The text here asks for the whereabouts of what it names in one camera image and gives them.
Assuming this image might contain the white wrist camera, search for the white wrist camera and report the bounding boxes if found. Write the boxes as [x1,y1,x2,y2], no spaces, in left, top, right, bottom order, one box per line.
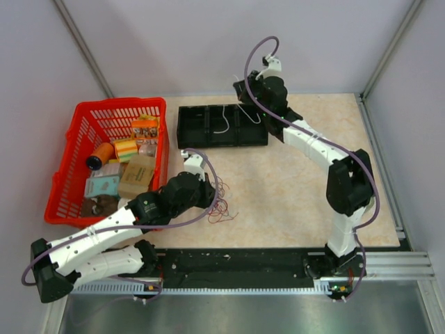
[256,54,282,81]
[181,150,207,182]

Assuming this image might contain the red plastic basket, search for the red plastic basket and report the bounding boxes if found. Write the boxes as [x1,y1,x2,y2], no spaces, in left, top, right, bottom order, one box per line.
[44,97,170,228]

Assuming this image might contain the pink white box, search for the pink white box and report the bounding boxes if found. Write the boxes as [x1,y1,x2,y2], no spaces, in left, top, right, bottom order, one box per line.
[90,163,124,178]

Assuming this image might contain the red wires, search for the red wires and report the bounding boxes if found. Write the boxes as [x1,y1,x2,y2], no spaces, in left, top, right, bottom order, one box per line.
[207,175,239,225]

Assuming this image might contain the orange snack package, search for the orange snack package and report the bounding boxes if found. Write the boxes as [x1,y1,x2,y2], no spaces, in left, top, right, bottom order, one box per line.
[131,115,160,147]

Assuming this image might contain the yellow green striped roll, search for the yellow green striped roll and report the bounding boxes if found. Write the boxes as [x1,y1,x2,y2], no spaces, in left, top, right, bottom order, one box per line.
[113,138,138,163]

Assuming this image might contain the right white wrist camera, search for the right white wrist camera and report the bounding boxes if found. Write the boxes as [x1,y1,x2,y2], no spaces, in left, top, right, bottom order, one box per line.
[256,54,282,81]

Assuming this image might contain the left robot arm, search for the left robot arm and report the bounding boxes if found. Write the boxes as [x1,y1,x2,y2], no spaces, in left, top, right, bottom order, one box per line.
[29,172,216,303]

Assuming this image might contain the pink wrapped package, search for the pink wrapped package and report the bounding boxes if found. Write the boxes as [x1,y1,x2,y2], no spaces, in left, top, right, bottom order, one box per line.
[138,143,157,157]

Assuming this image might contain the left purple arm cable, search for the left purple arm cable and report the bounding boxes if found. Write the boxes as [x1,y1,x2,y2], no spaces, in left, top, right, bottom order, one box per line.
[21,148,220,307]

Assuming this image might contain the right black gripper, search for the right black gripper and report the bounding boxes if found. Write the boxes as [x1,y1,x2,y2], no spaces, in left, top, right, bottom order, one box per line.
[233,72,270,119]

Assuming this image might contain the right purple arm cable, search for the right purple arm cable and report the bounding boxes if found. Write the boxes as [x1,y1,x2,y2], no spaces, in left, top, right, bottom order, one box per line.
[244,36,380,303]

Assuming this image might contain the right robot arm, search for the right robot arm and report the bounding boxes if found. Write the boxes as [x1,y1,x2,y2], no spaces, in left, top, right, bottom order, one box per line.
[233,71,375,278]

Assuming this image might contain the orange black cylinder can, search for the orange black cylinder can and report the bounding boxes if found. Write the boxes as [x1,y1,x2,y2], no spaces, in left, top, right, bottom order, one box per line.
[86,143,114,170]

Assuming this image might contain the white slotted cable duct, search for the white slotted cable duct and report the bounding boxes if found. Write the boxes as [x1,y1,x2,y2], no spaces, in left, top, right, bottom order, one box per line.
[71,280,163,294]

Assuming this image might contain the brown furry item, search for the brown furry item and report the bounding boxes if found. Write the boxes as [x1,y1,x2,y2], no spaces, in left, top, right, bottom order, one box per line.
[80,194,118,218]

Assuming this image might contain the brown cardboard box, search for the brown cardboard box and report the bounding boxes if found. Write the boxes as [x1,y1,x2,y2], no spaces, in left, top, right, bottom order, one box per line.
[118,155,156,199]

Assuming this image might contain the teal small box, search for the teal small box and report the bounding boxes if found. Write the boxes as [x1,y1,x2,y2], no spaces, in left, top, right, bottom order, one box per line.
[83,176,120,198]

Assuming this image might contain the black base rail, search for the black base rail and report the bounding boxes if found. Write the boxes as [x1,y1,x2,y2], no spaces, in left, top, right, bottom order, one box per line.
[118,247,368,289]

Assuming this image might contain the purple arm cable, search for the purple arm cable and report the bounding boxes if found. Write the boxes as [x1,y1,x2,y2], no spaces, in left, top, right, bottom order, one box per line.
[244,36,380,303]
[21,148,220,307]

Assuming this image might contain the black three-compartment tray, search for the black three-compartment tray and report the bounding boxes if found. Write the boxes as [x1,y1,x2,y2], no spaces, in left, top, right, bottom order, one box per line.
[177,104,268,149]

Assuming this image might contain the white round container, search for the white round container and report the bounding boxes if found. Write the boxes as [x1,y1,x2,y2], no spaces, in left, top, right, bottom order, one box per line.
[118,198,130,209]

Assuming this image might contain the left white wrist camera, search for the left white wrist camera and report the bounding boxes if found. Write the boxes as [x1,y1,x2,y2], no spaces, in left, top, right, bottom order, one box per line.
[181,150,207,182]

